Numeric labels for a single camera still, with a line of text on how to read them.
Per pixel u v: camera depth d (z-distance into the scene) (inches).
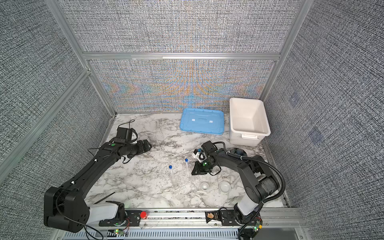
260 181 18.2
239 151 36.2
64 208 16.9
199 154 32.5
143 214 28.8
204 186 32.6
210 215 28.7
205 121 45.0
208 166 30.0
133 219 28.8
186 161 30.6
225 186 32.4
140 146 29.5
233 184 32.8
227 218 28.7
